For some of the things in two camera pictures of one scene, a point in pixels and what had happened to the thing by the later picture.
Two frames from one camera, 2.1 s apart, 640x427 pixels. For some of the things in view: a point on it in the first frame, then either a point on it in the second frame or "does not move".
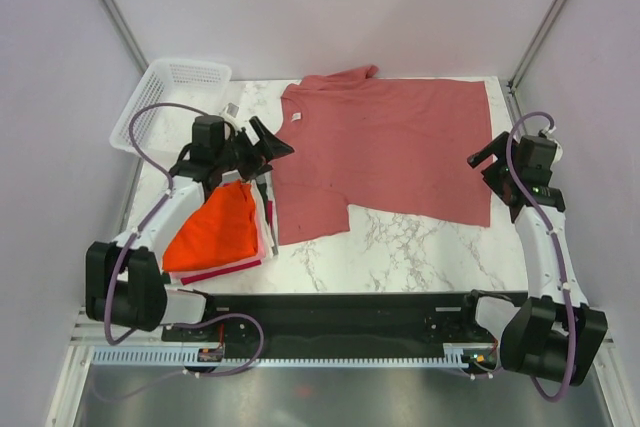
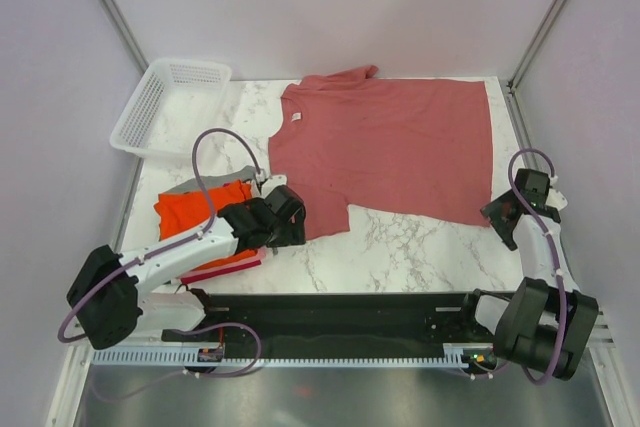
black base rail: x=276 y=320 does not move
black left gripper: x=257 y=157 -> x=294 y=234
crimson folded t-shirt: x=200 y=276 does not move
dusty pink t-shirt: x=410 y=147 does not move
